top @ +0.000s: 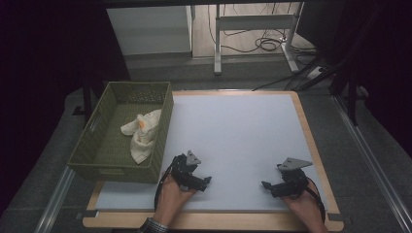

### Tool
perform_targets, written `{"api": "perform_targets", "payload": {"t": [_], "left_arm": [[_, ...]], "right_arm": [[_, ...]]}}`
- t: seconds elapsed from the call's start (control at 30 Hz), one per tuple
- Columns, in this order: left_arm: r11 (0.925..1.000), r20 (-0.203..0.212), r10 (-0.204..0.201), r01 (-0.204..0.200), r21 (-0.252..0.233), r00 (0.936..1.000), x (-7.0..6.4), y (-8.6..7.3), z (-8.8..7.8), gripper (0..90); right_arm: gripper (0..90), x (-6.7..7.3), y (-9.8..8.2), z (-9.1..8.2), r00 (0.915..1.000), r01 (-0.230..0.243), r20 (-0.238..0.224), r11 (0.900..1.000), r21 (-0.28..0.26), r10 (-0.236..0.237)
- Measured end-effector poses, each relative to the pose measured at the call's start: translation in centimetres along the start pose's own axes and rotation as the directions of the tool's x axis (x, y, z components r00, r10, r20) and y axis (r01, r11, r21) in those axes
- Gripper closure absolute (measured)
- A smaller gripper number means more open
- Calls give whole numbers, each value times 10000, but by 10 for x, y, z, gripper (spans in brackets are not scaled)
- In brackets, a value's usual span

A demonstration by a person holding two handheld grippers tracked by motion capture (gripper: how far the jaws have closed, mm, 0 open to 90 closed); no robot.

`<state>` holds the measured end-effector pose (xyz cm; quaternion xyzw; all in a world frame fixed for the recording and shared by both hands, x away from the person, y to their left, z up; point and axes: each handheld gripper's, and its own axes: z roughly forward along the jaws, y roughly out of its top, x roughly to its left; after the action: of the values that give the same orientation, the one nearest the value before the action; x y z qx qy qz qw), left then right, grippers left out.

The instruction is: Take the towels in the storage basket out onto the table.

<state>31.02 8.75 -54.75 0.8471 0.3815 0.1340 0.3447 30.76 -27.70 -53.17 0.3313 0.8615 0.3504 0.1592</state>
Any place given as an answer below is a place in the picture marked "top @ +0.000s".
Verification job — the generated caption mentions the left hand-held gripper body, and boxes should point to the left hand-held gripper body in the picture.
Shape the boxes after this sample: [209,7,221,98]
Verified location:
[170,150,202,192]

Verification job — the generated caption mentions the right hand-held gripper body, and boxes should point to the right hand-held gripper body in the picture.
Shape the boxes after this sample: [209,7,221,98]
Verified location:
[277,157,314,199]

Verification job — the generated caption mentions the cream cloth with orange spot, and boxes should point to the cream cloth with orange spot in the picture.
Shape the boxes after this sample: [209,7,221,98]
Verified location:
[120,109,162,165]

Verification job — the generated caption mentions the green woven basket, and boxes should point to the green woven basket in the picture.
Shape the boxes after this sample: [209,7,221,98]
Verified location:
[67,81,175,184]

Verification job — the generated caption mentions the person's right hand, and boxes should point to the person's right hand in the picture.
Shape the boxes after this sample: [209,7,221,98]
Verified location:
[283,181,325,227]

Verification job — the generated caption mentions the person's left hand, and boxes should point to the person's left hand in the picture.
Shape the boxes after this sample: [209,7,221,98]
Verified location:
[154,176,197,222]

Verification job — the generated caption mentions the black stand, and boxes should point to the black stand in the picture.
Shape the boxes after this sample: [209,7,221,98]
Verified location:
[329,64,367,127]
[72,74,95,127]

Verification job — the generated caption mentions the white power strip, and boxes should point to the white power strip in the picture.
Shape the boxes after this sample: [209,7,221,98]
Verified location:
[305,66,325,81]

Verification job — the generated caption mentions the white cabinet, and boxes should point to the white cabinet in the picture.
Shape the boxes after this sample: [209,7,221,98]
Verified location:
[106,5,192,56]

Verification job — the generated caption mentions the dark curtain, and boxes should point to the dark curtain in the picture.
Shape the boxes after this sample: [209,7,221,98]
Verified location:
[297,0,412,156]
[0,0,130,215]

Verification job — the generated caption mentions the left hand-held gripper cable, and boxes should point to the left hand-held gripper cable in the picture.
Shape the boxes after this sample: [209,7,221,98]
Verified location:
[154,166,174,212]

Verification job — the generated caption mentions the hand-held gripper cable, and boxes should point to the hand-held gripper cable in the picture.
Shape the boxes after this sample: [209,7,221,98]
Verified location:
[154,166,174,212]
[304,185,326,222]

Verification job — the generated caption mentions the right hand-held gripper cable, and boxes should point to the right hand-held gripper cable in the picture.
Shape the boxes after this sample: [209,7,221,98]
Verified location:
[304,185,326,222]

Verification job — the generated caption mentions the metal floor rail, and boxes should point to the metal floor rail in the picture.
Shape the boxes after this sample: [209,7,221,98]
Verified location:
[33,166,77,233]
[333,95,412,232]

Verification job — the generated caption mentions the black floor cables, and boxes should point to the black floor cables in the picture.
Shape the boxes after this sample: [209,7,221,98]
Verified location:
[207,3,317,56]

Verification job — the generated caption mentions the white desk frame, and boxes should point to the white desk frame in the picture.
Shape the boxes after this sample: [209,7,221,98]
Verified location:
[213,2,304,76]

